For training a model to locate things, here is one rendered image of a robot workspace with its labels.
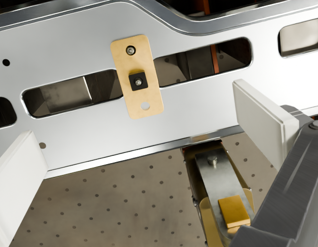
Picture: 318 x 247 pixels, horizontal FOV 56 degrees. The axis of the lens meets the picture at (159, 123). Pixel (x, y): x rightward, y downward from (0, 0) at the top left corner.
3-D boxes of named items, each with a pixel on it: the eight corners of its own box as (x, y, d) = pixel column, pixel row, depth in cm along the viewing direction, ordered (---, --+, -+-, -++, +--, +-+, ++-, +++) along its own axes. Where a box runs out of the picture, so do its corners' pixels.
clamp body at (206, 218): (175, 147, 68) (211, 277, 36) (164, 99, 64) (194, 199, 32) (203, 140, 68) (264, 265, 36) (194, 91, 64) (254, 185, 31)
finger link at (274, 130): (281, 123, 12) (300, 118, 12) (230, 80, 19) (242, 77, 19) (286, 183, 13) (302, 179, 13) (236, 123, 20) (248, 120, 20)
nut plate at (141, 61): (164, 111, 32) (165, 115, 31) (130, 119, 32) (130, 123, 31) (146, 33, 29) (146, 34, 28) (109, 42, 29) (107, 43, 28)
